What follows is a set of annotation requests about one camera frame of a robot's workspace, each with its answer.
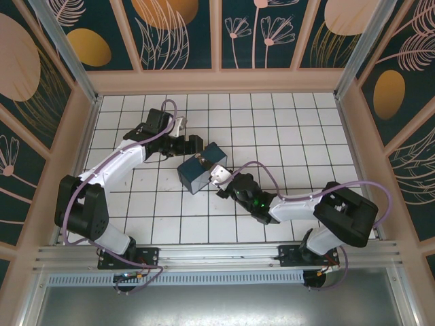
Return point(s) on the brass padlock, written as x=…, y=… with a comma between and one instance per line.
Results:
x=201, y=159

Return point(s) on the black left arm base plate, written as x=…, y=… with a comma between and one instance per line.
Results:
x=149, y=256

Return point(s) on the aluminium mounting rail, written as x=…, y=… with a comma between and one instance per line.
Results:
x=217, y=258

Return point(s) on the blue box with painting print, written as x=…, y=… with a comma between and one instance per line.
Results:
x=190, y=176

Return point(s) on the grey slotted side strip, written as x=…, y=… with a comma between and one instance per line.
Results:
x=59, y=234

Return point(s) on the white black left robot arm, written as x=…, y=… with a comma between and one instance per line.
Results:
x=112, y=161

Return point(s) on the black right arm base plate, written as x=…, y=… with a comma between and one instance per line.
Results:
x=287, y=256

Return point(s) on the grey metal sheet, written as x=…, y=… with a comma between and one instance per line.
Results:
x=217, y=305

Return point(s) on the aluminium frame post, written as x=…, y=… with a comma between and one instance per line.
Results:
x=68, y=57
x=360, y=47

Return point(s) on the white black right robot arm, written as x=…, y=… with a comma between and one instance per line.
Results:
x=295, y=207

